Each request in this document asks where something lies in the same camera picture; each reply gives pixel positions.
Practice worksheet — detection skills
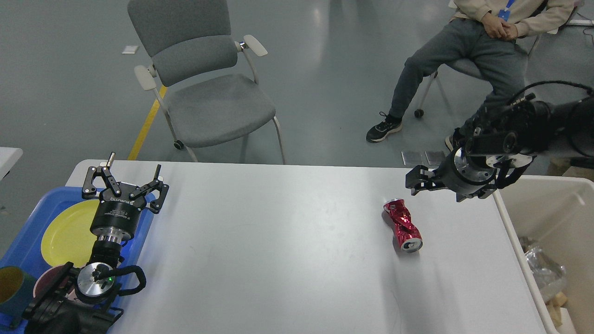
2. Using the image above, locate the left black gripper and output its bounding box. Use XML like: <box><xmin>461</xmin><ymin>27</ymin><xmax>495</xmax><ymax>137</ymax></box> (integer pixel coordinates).
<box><xmin>81</xmin><ymin>152</ymin><xmax>169</xmax><ymax>242</ymax></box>

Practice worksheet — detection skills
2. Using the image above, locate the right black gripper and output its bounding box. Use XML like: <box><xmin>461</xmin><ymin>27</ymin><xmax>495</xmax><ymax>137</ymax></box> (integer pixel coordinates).
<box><xmin>405</xmin><ymin>148</ymin><xmax>496</xmax><ymax>202</ymax></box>

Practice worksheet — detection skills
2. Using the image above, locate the crushed red soda can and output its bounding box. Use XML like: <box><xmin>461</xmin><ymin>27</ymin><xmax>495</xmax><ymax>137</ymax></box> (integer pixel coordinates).
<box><xmin>383</xmin><ymin>199</ymin><xmax>424</xmax><ymax>253</ymax></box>

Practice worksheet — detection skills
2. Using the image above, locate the yellow plate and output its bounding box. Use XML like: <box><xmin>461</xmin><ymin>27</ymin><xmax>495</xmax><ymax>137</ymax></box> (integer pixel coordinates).
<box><xmin>40</xmin><ymin>199</ymin><xmax>99</xmax><ymax>268</ymax></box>

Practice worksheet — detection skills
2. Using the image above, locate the pink mug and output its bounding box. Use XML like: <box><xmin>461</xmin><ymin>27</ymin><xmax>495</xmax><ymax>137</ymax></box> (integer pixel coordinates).
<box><xmin>32</xmin><ymin>264</ymin><xmax>77</xmax><ymax>301</ymax></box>

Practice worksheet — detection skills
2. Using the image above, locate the dark teal mug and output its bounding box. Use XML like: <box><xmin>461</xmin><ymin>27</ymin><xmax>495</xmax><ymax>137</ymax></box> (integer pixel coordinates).
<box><xmin>0</xmin><ymin>266</ymin><xmax>37</xmax><ymax>331</ymax></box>

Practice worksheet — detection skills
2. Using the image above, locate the aluminium foil tray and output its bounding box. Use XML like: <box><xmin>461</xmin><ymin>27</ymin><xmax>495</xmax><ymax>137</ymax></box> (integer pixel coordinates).
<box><xmin>518</xmin><ymin>237</ymin><xmax>567</xmax><ymax>302</ymax></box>

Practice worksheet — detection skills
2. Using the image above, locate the brown paper bag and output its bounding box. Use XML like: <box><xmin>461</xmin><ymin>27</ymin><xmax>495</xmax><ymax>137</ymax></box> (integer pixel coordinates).
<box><xmin>545</xmin><ymin>292</ymin><xmax>568</xmax><ymax>328</ymax></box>

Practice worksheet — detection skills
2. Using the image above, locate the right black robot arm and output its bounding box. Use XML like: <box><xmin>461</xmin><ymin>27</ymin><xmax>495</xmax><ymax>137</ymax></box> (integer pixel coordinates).
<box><xmin>405</xmin><ymin>82</ymin><xmax>594</xmax><ymax>202</ymax></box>

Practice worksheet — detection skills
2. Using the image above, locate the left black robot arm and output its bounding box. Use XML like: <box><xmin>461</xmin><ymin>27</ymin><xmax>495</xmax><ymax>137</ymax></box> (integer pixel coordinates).
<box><xmin>23</xmin><ymin>153</ymin><xmax>169</xmax><ymax>334</ymax></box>

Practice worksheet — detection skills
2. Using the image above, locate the white chair under person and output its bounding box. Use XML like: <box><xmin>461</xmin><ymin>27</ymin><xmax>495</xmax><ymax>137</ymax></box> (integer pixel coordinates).
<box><xmin>414</xmin><ymin>0</ymin><xmax>560</xmax><ymax>119</ymax></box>

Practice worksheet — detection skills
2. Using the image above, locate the white side table corner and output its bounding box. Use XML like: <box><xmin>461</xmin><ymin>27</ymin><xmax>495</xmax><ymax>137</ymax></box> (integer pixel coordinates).
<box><xmin>0</xmin><ymin>147</ymin><xmax>23</xmax><ymax>180</ymax></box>

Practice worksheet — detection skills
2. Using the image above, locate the tan cloth at right edge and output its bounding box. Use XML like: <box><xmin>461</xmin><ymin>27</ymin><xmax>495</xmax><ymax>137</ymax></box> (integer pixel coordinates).
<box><xmin>545</xmin><ymin>158</ymin><xmax>594</xmax><ymax>181</ymax></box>

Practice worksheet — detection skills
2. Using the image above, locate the beige plastic bin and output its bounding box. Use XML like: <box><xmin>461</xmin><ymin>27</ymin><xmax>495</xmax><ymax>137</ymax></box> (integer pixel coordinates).
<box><xmin>493</xmin><ymin>175</ymin><xmax>594</xmax><ymax>334</ymax></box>

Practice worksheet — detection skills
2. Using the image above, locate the grey office chair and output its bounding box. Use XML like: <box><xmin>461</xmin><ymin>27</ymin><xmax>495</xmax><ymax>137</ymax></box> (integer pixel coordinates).
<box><xmin>127</xmin><ymin>0</ymin><xmax>286</xmax><ymax>164</ymax></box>

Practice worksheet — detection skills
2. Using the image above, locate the seated person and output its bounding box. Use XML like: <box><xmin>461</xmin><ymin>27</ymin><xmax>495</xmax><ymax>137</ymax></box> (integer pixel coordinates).
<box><xmin>366</xmin><ymin>0</ymin><xmax>575</xmax><ymax>154</ymax></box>

